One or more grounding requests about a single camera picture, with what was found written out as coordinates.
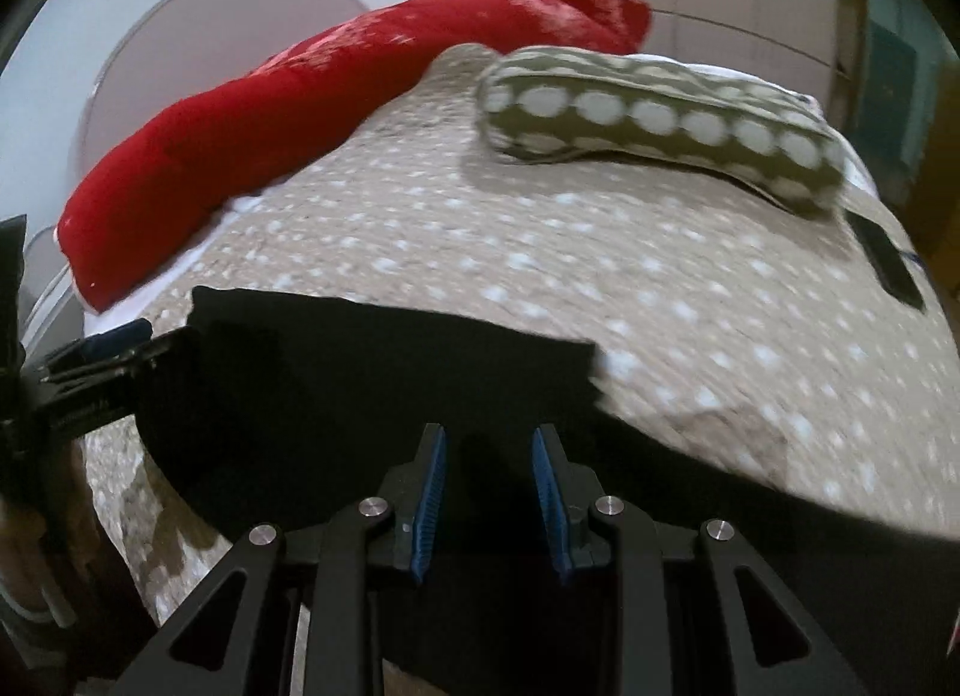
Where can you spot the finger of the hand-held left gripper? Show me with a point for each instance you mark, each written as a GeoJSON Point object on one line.
{"type": "Point", "coordinates": [105, 355]}

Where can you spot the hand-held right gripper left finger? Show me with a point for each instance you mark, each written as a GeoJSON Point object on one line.
{"type": "Point", "coordinates": [430, 501]}

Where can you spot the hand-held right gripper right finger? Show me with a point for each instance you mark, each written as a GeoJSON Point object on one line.
{"type": "Point", "coordinates": [550, 508]}

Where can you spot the black pants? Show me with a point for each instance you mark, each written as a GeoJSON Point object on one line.
{"type": "Point", "coordinates": [360, 396]}

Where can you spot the beige dotted bedsheet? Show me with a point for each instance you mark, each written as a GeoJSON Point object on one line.
{"type": "Point", "coordinates": [525, 261]}

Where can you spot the red blanket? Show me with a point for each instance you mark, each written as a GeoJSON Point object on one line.
{"type": "Point", "coordinates": [300, 111]}

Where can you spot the white round headboard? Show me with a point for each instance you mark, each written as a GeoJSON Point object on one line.
{"type": "Point", "coordinates": [187, 51]}

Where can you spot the green polka dot pillow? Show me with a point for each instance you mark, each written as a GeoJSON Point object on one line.
{"type": "Point", "coordinates": [660, 117]}

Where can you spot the black phone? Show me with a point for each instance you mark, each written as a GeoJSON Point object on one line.
{"type": "Point", "coordinates": [885, 257]}

